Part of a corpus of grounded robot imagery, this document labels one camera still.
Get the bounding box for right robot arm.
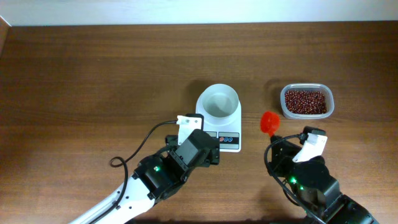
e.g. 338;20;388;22
264;126;378;224

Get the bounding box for clear plastic bean container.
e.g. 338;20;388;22
280;83;335;119

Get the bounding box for white digital kitchen scale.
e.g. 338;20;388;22
196;101;242;152

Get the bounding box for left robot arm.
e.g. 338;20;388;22
72;129;220;223

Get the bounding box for orange measuring scoop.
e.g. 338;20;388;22
260;111;280;137

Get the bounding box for white round bowl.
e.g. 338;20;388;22
198;83;239;118

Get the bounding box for red beans in container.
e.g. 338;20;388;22
284;90;327;114

